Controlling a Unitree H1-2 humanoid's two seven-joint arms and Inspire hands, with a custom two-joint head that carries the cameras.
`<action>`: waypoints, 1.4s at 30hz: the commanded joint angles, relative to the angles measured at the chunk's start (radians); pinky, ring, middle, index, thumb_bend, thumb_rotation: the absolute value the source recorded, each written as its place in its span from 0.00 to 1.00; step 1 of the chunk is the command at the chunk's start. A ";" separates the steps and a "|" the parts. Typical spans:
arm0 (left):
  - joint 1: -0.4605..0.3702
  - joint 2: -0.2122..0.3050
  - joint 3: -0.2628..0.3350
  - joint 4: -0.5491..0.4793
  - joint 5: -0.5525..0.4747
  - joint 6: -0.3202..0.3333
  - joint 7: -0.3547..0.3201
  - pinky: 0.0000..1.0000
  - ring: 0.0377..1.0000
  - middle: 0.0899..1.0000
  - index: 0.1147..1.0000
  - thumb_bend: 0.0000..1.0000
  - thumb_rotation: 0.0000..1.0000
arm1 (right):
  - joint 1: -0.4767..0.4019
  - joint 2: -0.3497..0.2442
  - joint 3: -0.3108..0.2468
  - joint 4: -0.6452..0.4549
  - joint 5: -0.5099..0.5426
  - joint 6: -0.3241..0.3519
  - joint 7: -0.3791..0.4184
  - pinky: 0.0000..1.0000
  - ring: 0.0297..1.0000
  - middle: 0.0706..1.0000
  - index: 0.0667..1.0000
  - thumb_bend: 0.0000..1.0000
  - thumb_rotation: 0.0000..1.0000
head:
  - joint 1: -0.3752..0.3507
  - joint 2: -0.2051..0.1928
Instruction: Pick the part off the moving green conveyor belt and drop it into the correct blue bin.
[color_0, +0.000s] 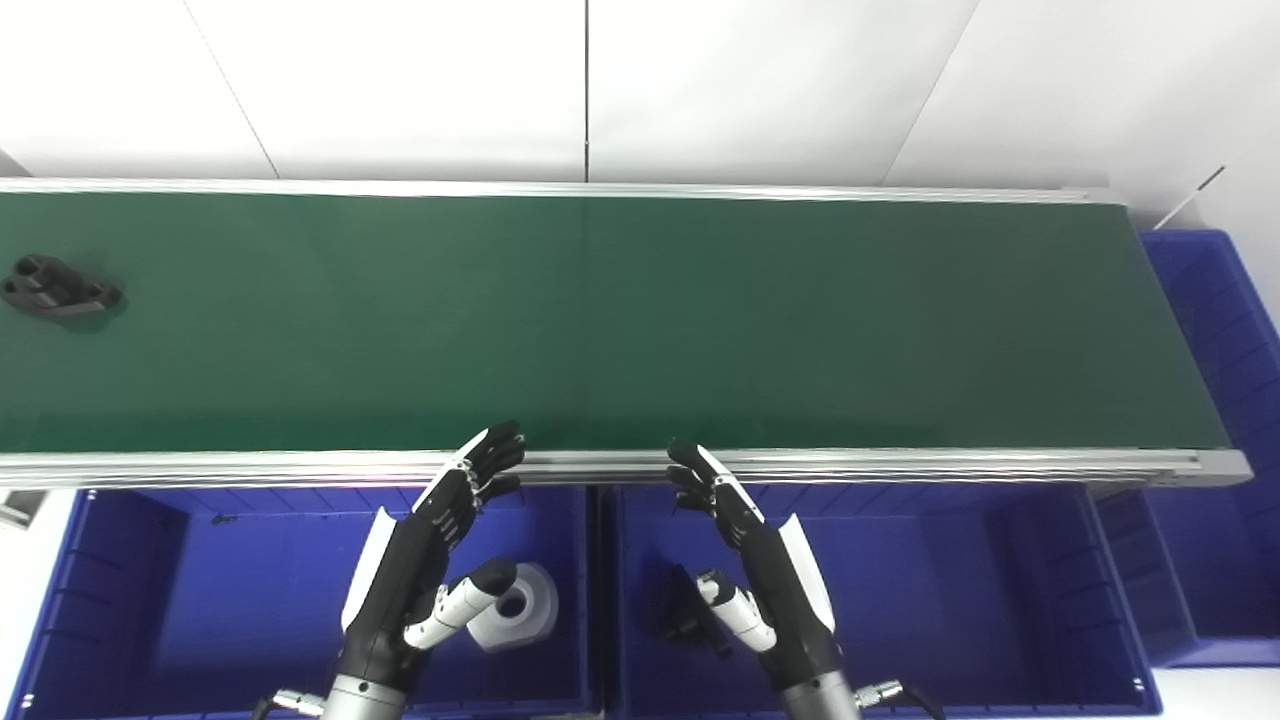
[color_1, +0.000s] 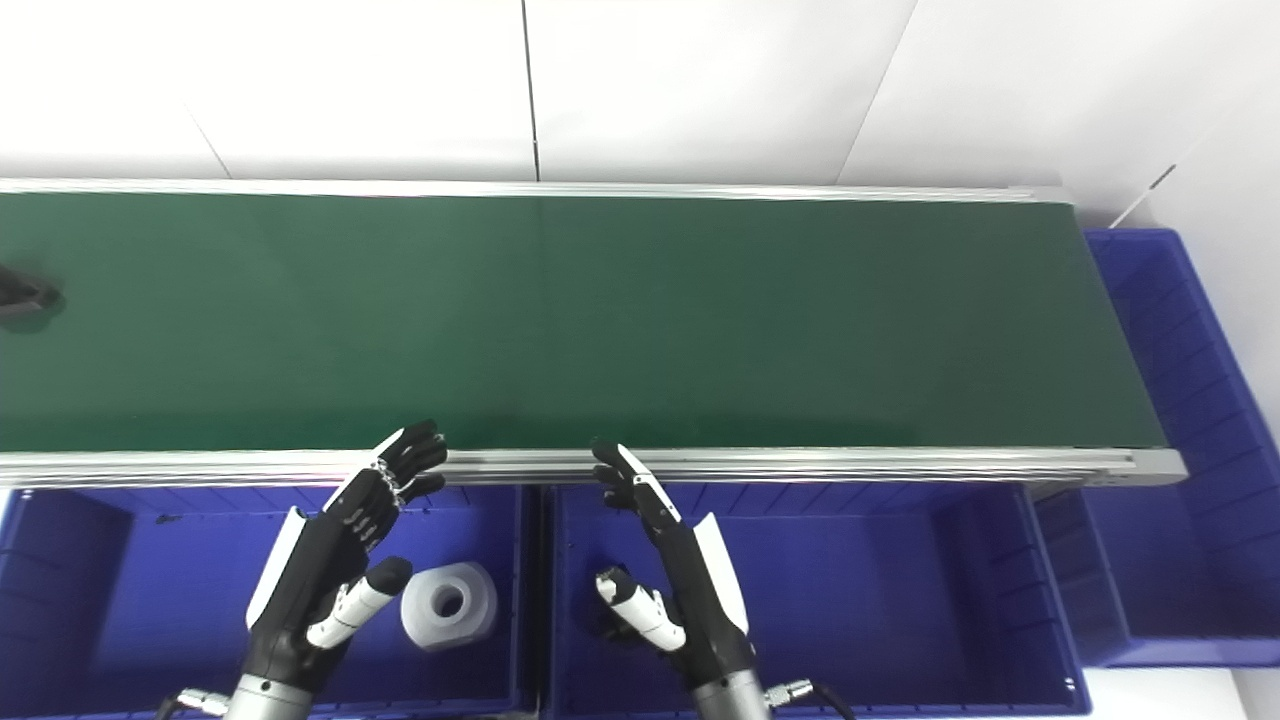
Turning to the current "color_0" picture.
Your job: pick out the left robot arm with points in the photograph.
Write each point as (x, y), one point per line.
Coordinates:
(365, 702)

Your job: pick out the black bracket part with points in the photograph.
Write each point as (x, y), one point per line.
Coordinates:
(55, 290)

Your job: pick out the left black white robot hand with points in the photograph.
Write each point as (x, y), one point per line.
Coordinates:
(395, 590)

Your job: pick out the blue bin with black part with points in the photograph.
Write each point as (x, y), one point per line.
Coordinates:
(930, 600)

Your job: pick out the black part in bin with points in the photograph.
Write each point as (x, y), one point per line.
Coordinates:
(680, 612)

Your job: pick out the blue bin with white part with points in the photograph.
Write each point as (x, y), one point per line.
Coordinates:
(230, 610)

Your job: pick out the grey conveyor support bracket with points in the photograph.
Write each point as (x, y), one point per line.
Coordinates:
(18, 508)

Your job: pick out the thin white black rod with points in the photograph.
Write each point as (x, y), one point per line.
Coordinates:
(1195, 193)

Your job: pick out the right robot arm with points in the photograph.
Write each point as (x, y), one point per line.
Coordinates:
(820, 702)

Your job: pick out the green conveyor belt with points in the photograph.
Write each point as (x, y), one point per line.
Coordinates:
(640, 320)
(900, 465)

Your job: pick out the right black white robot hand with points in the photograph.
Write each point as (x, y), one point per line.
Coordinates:
(790, 600)

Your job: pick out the blue bin at conveyor end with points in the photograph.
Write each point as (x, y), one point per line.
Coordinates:
(1225, 320)

